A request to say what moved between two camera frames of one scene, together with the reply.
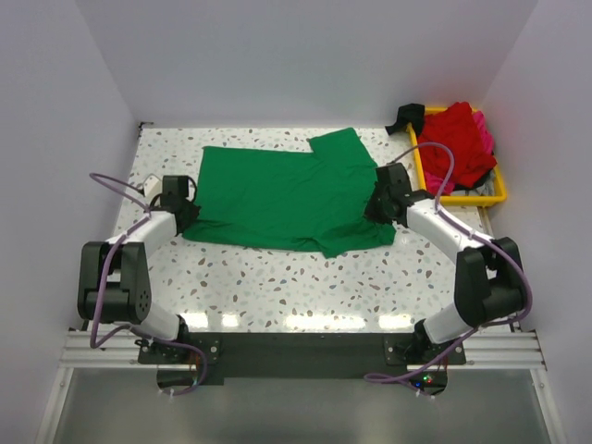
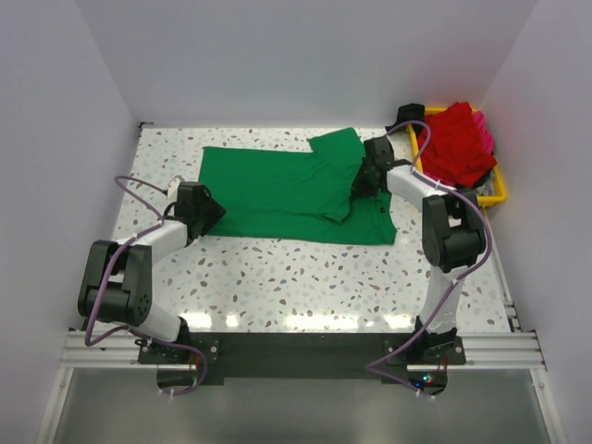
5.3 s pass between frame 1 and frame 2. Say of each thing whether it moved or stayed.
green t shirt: stayed
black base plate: stayed
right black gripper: moved
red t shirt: stayed
